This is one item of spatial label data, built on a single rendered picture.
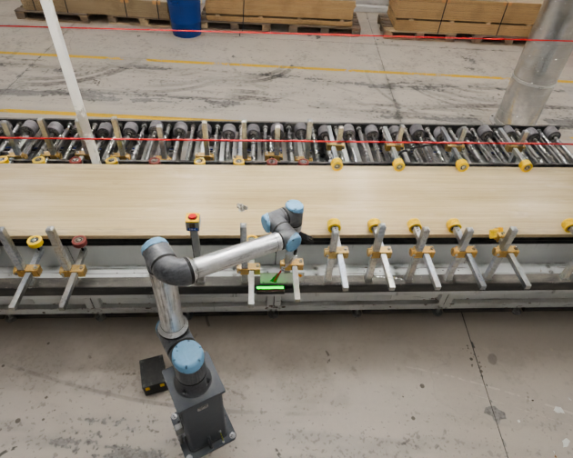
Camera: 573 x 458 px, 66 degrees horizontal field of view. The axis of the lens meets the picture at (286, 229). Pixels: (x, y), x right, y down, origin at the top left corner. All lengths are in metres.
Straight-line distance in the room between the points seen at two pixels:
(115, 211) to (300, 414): 1.73
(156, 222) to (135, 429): 1.27
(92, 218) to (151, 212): 0.35
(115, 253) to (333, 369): 1.62
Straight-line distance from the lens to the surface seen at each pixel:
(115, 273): 2.97
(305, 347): 3.25
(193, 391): 2.39
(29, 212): 3.14
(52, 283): 2.94
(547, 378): 3.69
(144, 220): 2.84
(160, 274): 1.82
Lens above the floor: 2.78
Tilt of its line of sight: 44 degrees down
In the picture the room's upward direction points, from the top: 3 degrees clockwise
